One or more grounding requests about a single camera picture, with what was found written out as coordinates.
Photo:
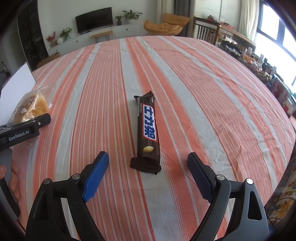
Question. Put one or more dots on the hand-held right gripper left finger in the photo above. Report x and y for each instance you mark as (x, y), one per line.
(96, 176)

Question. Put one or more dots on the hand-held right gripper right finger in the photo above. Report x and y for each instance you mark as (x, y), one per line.
(201, 176)

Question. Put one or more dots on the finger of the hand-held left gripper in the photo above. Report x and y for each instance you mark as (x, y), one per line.
(42, 120)

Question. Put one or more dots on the bread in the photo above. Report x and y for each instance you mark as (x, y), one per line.
(30, 104)

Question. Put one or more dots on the dark brown chocolate bar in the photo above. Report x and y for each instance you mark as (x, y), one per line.
(148, 136)

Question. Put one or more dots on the person's left hand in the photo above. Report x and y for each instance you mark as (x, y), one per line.
(15, 180)

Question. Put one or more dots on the cardboard box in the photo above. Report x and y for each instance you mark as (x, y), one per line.
(48, 60)

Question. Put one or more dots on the orange striped tablecloth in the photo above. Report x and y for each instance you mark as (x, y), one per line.
(208, 104)

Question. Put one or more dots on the white round vase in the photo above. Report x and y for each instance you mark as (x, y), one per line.
(60, 40)

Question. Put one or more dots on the red flowers in vase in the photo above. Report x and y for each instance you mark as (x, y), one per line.
(51, 39)

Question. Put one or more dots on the floral cushion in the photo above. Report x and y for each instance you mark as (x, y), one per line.
(283, 197)

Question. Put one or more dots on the dark display cabinet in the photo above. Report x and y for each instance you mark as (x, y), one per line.
(32, 34)

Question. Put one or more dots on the leafy plant in vase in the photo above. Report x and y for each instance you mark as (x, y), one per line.
(66, 33)

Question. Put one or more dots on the wooden stool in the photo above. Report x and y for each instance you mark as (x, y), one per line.
(100, 34)

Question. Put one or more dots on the black television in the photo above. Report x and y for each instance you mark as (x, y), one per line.
(93, 20)

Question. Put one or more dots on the white television cabinet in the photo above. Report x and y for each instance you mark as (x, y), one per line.
(127, 30)

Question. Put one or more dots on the row of jars and bottles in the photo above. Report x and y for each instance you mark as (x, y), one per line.
(266, 69)

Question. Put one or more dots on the small potted plant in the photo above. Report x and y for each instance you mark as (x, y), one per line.
(118, 20)

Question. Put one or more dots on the large potted green plant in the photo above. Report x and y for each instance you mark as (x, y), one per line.
(131, 16)

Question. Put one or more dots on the wooden crib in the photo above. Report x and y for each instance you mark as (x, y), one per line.
(203, 30)

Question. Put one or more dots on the orange lounge chair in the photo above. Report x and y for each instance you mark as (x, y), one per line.
(164, 25)

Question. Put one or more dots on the window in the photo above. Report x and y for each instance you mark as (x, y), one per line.
(277, 34)

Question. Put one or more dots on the white curtain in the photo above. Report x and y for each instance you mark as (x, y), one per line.
(248, 16)

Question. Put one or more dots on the grey curtain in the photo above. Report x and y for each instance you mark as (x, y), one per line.
(182, 8)

